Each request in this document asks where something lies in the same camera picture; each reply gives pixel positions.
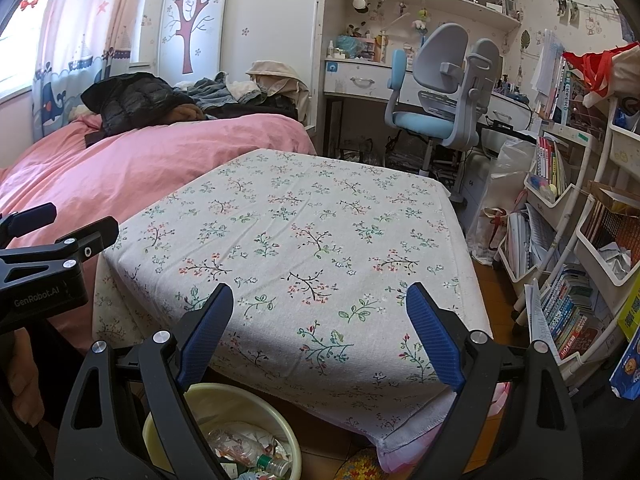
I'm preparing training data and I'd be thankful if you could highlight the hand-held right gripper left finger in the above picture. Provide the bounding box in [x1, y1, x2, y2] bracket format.
[55, 282, 235, 480]

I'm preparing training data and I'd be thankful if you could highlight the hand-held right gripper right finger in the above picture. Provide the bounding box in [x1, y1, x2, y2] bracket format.
[406, 281, 586, 480]

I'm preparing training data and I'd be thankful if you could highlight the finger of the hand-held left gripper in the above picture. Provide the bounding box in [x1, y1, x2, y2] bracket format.
[0, 203, 57, 242]
[0, 216, 120, 266]

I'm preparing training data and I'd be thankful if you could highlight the yellow plastic basin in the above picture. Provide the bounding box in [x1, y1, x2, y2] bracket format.
[142, 382, 303, 480]

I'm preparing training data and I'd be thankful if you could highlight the clear plastic bottle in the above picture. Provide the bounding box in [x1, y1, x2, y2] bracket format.
[250, 452, 292, 479]

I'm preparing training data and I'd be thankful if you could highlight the pink duvet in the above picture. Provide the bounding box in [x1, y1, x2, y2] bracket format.
[0, 112, 317, 341]

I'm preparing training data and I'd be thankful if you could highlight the white tote bag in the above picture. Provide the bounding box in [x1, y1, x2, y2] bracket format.
[470, 207, 511, 267]

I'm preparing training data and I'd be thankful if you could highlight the stack of books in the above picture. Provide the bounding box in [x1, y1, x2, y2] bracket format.
[525, 265, 611, 367]

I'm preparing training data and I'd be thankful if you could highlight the black down jacket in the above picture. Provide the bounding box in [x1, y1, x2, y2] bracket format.
[80, 72, 198, 136]

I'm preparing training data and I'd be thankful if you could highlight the colourful knitted cushion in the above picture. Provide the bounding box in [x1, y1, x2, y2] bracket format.
[332, 447, 386, 480]

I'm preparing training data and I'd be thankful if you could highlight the brown cloth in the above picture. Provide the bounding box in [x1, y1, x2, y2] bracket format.
[167, 103, 206, 123]

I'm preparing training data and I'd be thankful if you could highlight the floral cloth covered table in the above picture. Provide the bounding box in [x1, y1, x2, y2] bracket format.
[92, 148, 493, 473]

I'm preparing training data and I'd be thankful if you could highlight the white book rack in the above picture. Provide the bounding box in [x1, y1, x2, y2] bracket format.
[497, 130, 593, 306]

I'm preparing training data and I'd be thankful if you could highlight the whale print curtain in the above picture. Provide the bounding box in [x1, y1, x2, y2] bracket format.
[30, 0, 161, 138]

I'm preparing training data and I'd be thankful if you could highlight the clear plastic bag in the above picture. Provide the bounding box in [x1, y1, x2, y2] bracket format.
[487, 139, 539, 211]

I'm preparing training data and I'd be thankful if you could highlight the white rolling cart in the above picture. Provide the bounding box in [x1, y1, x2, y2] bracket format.
[515, 95, 640, 386]

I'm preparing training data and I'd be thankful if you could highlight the blue denim clothing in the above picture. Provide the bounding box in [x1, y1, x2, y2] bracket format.
[187, 72, 266, 109]

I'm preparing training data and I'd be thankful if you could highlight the yellow blue box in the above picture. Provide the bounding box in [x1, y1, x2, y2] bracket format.
[609, 275, 640, 401]

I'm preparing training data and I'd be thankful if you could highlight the black cloth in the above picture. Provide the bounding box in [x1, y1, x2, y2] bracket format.
[205, 95, 298, 119]

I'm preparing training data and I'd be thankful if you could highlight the row of red books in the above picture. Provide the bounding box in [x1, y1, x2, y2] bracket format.
[536, 137, 569, 196]

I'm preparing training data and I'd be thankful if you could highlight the white wardrobe with tree print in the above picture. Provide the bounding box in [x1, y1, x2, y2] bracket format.
[135, 0, 321, 126]

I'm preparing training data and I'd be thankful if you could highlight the beige cloth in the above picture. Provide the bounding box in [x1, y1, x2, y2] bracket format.
[246, 60, 309, 123]

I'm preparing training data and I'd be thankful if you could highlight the blue grey desk chair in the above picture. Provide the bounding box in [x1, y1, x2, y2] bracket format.
[384, 22, 502, 178]

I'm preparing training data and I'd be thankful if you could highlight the white desk drawer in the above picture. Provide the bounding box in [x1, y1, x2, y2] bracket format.
[324, 57, 418, 98]

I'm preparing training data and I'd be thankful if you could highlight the red cloth bag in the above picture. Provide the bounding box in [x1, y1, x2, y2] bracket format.
[562, 42, 640, 107]

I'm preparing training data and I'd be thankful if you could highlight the white wall shelf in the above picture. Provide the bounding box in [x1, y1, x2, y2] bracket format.
[320, 0, 523, 41]

